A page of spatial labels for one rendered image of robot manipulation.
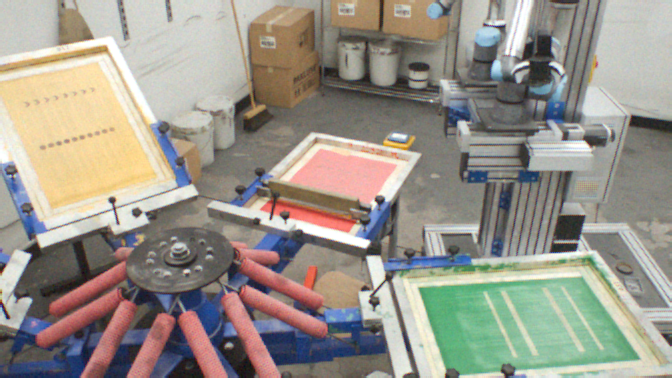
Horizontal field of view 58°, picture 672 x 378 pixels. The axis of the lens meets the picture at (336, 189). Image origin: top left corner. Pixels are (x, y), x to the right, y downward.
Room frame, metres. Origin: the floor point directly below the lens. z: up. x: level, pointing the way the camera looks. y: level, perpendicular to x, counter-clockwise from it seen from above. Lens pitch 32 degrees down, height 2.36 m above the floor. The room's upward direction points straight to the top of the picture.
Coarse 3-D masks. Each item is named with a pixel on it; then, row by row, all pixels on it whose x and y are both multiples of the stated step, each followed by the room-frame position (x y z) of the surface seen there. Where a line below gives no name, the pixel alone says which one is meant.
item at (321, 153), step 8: (320, 152) 2.64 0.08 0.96; (328, 152) 2.64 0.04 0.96; (312, 160) 2.56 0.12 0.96; (320, 160) 2.55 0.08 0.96; (336, 160) 2.56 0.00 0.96; (344, 160) 2.56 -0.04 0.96; (352, 160) 2.56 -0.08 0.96; (304, 168) 2.48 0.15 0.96; (312, 168) 2.48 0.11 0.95; (296, 176) 2.40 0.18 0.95; (304, 176) 2.40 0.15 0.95; (272, 200) 2.20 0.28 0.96; (264, 208) 2.14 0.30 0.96; (280, 208) 2.14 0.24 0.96; (288, 208) 2.14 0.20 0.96; (296, 208) 2.14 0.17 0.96; (304, 208) 2.14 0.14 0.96; (296, 216) 2.07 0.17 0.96; (304, 216) 2.08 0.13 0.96
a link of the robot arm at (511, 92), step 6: (498, 84) 2.39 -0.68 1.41; (504, 84) 2.35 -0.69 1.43; (510, 84) 2.34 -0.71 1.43; (516, 84) 2.33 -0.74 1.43; (498, 90) 2.38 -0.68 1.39; (504, 90) 2.35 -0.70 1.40; (510, 90) 2.33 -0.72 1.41; (516, 90) 2.33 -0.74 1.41; (522, 90) 2.32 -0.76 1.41; (528, 90) 2.31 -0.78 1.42; (498, 96) 2.37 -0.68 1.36; (504, 96) 2.35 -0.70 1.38; (510, 96) 2.33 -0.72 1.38; (516, 96) 2.33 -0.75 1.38; (522, 96) 2.33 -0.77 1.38
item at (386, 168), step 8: (360, 160) 2.56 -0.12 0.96; (368, 160) 2.56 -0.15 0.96; (376, 160) 2.55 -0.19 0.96; (368, 168) 2.48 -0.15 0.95; (376, 168) 2.48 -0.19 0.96; (384, 168) 2.48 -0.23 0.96; (392, 168) 2.48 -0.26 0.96; (384, 176) 2.40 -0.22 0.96; (376, 184) 2.33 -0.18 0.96; (368, 192) 2.26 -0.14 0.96; (376, 192) 2.26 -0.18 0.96; (360, 200) 2.20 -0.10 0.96; (368, 200) 2.20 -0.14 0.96; (312, 216) 2.08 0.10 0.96; (320, 216) 2.07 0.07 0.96; (328, 216) 2.08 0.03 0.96; (336, 216) 2.08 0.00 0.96; (320, 224) 2.02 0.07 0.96; (328, 224) 2.02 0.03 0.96; (336, 224) 2.02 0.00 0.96; (344, 224) 2.02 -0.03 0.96; (352, 224) 2.02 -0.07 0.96
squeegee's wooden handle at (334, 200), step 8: (272, 184) 2.18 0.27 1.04; (280, 184) 2.17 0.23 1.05; (288, 184) 2.16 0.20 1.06; (296, 184) 2.16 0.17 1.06; (272, 192) 2.19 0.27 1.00; (280, 192) 2.17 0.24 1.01; (288, 192) 2.15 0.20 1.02; (296, 192) 2.14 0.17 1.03; (304, 192) 2.12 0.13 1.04; (312, 192) 2.11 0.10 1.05; (320, 192) 2.10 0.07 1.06; (328, 192) 2.09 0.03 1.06; (336, 192) 2.09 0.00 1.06; (304, 200) 2.12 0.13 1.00; (312, 200) 2.11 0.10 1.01; (320, 200) 2.09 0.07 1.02; (328, 200) 2.08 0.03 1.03; (336, 200) 2.07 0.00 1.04; (344, 200) 2.05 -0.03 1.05; (352, 200) 2.04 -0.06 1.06; (336, 208) 2.07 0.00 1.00; (344, 208) 2.05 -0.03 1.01; (352, 208) 2.04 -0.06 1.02
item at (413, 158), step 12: (312, 132) 2.78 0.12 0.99; (300, 144) 2.66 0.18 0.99; (312, 144) 2.70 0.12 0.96; (336, 144) 2.70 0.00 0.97; (348, 144) 2.67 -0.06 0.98; (360, 144) 2.66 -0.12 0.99; (372, 144) 2.66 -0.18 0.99; (288, 156) 2.53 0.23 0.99; (300, 156) 2.58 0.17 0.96; (396, 156) 2.57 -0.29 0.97; (408, 156) 2.55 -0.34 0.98; (420, 156) 2.54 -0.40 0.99; (276, 168) 2.42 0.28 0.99; (288, 168) 2.47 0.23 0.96; (408, 168) 2.42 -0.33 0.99; (396, 180) 2.31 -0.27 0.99; (396, 192) 2.22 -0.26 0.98; (252, 204) 2.16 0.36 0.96
